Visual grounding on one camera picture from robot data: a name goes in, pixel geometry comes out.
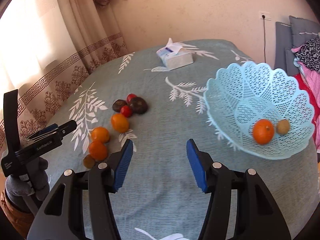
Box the smooth large orange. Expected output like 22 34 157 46
91 127 110 144

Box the rough orange tangerine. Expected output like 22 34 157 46
88 140 108 161

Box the large brown kiwi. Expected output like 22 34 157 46
82 154 95 169

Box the smooth small orange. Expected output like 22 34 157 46
111 113 130 133

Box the small dark avocado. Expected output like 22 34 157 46
112 99 127 113

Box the red tomato front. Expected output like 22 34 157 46
120 105 133 118

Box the red tomato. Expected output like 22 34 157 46
120 105 133 118
126 93 137 104

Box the large dark avocado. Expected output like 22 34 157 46
129 96 149 114

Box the small tan kiwi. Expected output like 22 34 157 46
276 119 290 135

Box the grey gloved left hand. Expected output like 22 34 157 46
5 157 49 205

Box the beige patterned curtain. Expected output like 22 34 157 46
0 0 131 156

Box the teal leaf-print bedspread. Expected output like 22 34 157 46
52 40 319 239

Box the light blue lattice basket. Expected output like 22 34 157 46
204 62 315 160

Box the tissue box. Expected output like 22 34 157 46
156 38 194 70

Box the red bedding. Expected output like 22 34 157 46
293 74 319 129

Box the pink blanket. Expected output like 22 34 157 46
294 57 319 153

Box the leopard print garment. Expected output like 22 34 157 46
294 36 320 73

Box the grey cushioned headboard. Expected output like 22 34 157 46
274 16 319 76

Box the black power cable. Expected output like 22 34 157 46
262 16 267 63

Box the white wall socket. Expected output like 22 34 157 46
259 11 272 21

